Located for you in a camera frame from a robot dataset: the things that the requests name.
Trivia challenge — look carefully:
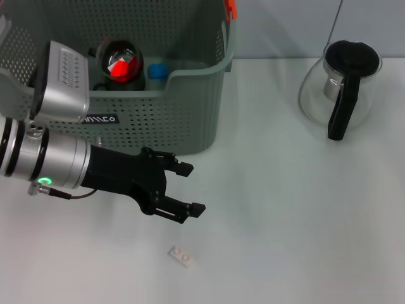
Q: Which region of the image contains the grey-green perforated storage basket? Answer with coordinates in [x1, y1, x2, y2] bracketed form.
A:
[0, 0, 238, 158]

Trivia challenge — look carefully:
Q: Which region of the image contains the blue square toy brick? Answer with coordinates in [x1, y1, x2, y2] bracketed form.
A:
[147, 63, 168, 80]

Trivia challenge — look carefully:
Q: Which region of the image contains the glass teapot with black handle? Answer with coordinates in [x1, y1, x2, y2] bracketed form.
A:
[297, 40, 383, 141]

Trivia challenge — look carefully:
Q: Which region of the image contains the orange basket handle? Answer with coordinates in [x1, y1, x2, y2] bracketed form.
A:
[223, 0, 239, 20]

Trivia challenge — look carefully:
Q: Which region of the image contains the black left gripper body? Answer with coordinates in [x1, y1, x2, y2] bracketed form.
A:
[81, 146, 168, 217]

